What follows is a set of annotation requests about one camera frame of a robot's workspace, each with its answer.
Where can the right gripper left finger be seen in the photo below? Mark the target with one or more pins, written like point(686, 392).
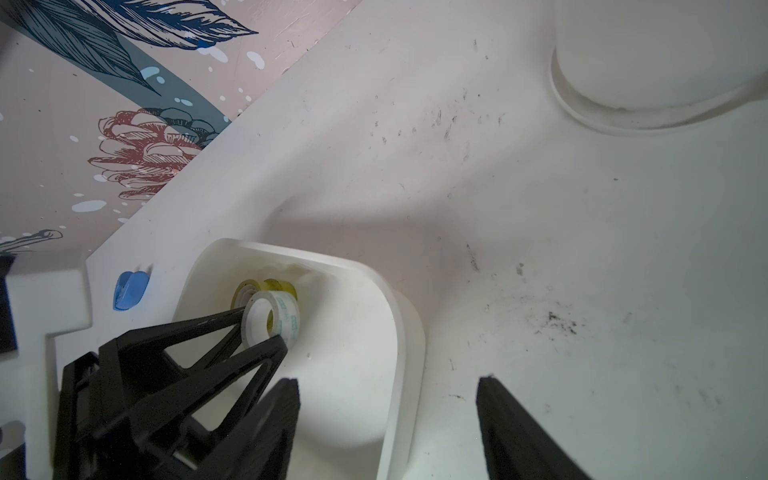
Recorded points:
point(259, 445)

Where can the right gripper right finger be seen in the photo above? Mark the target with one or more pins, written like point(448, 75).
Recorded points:
point(514, 444)

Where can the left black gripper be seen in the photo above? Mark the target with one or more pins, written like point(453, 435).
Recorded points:
point(138, 414)

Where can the yellow tape roll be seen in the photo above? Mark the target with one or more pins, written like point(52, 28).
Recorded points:
point(249, 287)

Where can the clear tape roll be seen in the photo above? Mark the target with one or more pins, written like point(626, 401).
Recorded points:
point(270, 314)

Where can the blue tape dispenser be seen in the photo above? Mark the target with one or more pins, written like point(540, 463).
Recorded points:
point(129, 290)

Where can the white plastic storage box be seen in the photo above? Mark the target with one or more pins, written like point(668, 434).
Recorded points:
point(358, 359)

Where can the white utensil holder cup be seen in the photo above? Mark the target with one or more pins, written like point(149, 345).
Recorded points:
point(643, 67)

